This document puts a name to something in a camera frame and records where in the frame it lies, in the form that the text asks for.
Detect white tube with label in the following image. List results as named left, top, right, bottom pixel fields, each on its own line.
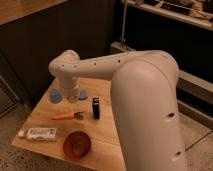
left=18, top=127, right=57, bottom=141

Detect orange toy carrot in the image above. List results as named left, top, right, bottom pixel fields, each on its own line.
left=51, top=112, right=83, bottom=120

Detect metal shelf post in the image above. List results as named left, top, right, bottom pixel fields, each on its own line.
left=121, top=0, right=127, bottom=47

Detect wooden shelf with clutter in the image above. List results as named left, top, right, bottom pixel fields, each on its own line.
left=121, top=0, right=213, bottom=31

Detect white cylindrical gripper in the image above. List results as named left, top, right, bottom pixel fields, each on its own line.
left=60, top=78, right=79, bottom=103

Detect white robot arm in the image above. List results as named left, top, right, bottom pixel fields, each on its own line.
left=48, top=50, right=188, bottom=171

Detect blue cup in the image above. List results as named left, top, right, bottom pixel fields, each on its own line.
left=79, top=89, right=88, bottom=100
left=49, top=89, right=62, bottom=104

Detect orange bowl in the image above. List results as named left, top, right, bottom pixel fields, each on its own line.
left=63, top=131, right=91, bottom=159

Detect black standing eraser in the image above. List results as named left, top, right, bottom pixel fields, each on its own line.
left=92, top=97, right=100, bottom=119

